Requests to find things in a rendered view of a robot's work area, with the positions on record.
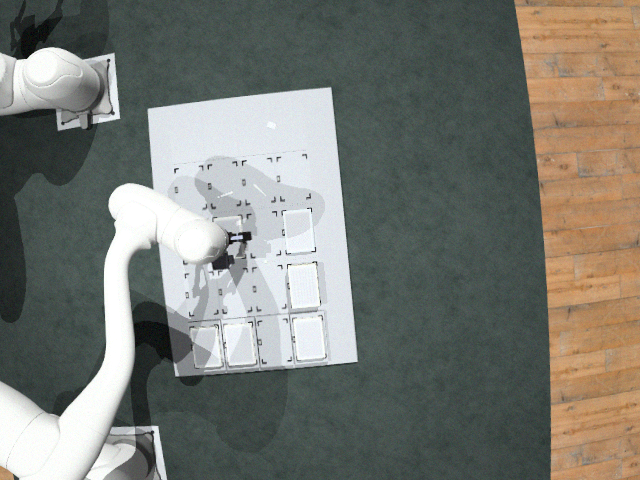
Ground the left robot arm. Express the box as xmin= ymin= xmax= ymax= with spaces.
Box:
xmin=0 ymin=48 xmax=113 ymax=129

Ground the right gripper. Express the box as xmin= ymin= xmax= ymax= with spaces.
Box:
xmin=226 ymin=231 xmax=252 ymax=246

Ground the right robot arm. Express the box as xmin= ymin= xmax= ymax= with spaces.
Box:
xmin=0 ymin=183 xmax=234 ymax=480

